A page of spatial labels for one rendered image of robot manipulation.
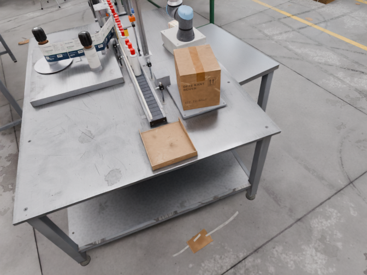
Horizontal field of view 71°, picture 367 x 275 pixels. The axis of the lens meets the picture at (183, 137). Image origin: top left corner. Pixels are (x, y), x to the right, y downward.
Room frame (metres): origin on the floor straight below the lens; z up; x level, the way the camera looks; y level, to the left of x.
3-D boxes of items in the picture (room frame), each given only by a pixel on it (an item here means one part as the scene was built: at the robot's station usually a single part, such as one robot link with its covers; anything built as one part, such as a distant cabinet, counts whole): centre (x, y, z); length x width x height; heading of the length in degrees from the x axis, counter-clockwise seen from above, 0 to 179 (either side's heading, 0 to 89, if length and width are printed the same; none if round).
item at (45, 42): (1.96, 0.99, 1.04); 0.09 x 0.09 x 0.29
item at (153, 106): (1.95, 0.36, 0.86); 1.65 x 0.08 x 0.04; 16
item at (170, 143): (0.99, 0.10, 0.85); 0.30 x 0.26 x 0.04; 16
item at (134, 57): (1.66, 0.28, 0.98); 0.05 x 0.05 x 0.20
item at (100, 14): (2.33, 0.57, 1.01); 0.14 x 0.13 x 0.26; 16
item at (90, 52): (1.80, 0.61, 1.03); 0.09 x 0.09 x 0.30
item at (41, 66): (1.96, 0.99, 0.89); 0.31 x 0.31 x 0.01
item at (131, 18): (1.92, 0.31, 1.05); 0.10 x 0.04 x 0.33; 106
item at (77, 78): (1.95, 0.83, 0.86); 0.80 x 0.67 x 0.05; 16
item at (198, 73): (1.39, -0.13, 0.99); 0.30 x 0.24 x 0.27; 4
